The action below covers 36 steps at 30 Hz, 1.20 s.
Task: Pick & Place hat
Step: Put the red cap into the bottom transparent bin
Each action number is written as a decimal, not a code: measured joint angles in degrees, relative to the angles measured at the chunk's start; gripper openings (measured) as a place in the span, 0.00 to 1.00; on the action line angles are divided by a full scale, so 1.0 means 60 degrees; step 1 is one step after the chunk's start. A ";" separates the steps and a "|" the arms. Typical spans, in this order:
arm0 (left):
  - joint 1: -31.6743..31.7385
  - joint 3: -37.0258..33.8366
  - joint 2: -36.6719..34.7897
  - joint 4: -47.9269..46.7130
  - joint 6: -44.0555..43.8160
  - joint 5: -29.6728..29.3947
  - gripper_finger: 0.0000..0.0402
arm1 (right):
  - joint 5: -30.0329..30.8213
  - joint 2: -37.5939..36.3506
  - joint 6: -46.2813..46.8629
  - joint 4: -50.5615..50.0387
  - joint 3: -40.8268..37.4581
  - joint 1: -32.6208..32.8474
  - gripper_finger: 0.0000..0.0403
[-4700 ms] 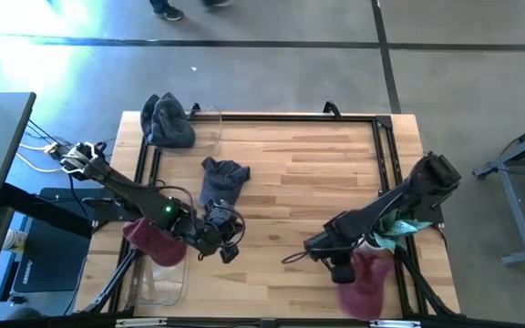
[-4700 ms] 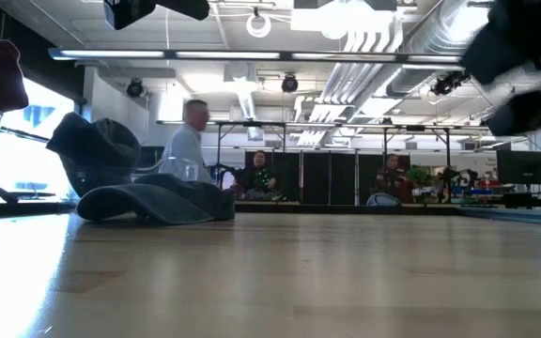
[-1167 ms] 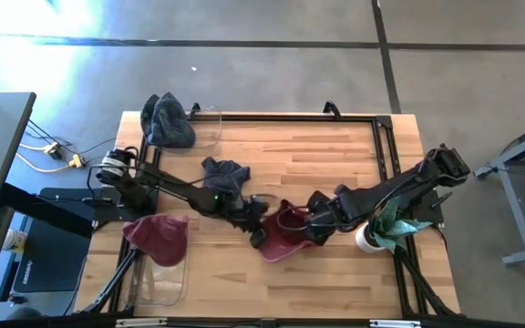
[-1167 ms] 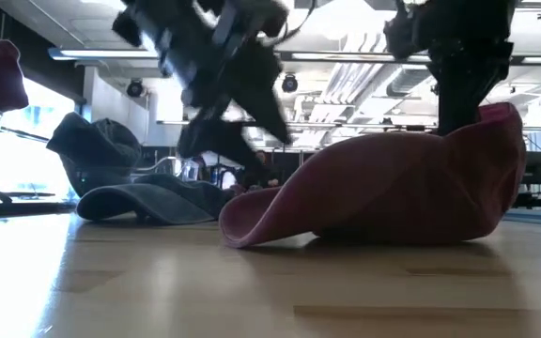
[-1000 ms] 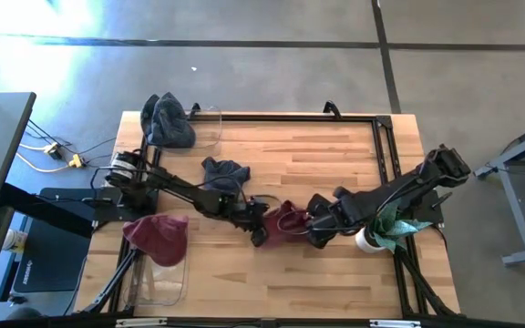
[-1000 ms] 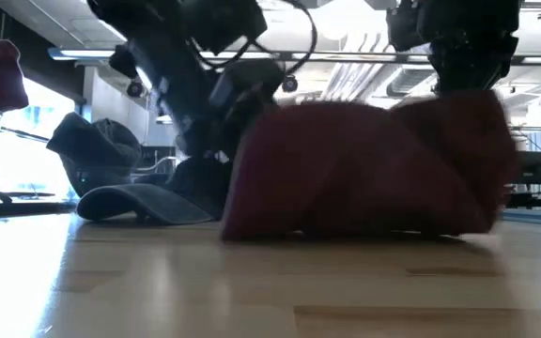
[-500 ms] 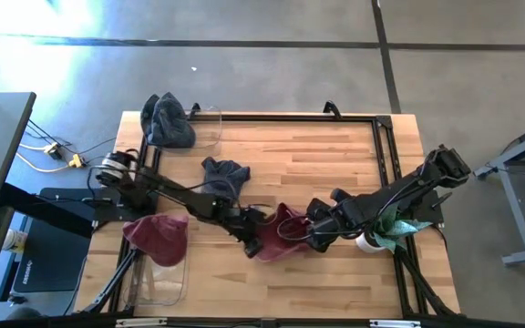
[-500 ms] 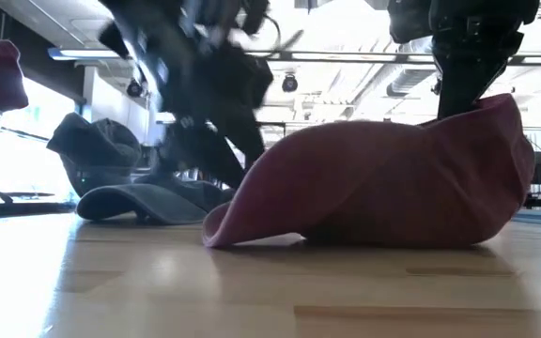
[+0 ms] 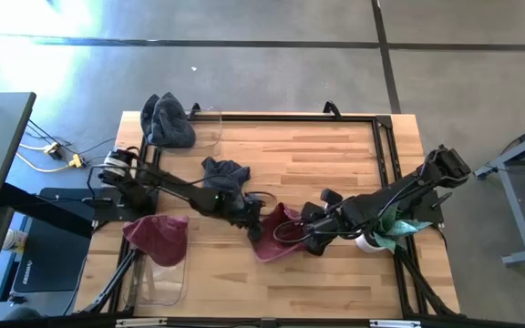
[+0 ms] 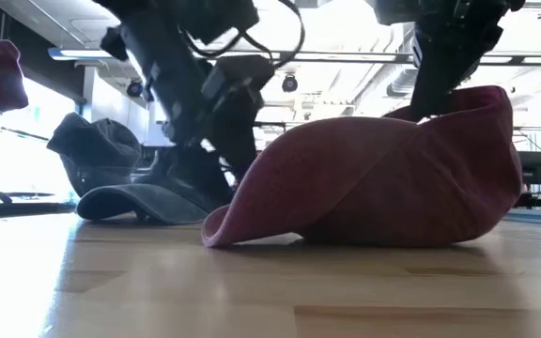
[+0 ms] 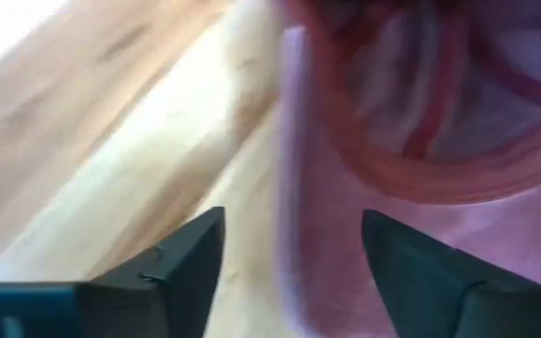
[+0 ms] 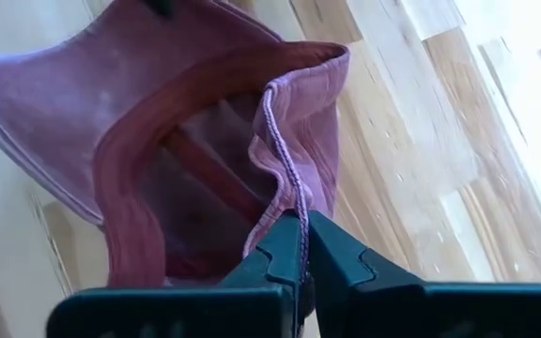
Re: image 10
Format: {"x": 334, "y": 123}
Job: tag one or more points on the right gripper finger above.
{"x": 428, "y": 75}
{"x": 460, "y": 61}

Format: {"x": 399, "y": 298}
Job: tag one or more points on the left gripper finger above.
{"x": 240, "y": 136}
{"x": 190, "y": 173}

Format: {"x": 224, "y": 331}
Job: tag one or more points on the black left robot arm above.
{"x": 181, "y": 19}

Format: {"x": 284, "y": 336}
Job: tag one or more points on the black ceiling spotlight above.
{"x": 289, "y": 84}
{"x": 135, "y": 89}

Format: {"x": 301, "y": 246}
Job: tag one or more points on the long ceiling light bar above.
{"x": 78, "y": 53}

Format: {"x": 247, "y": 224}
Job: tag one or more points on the black background monitor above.
{"x": 536, "y": 166}

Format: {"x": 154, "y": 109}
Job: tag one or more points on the blue grey ledge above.
{"x": 538, "y": 217}

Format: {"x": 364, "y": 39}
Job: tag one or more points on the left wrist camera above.
{"x": 237, "y": 77}

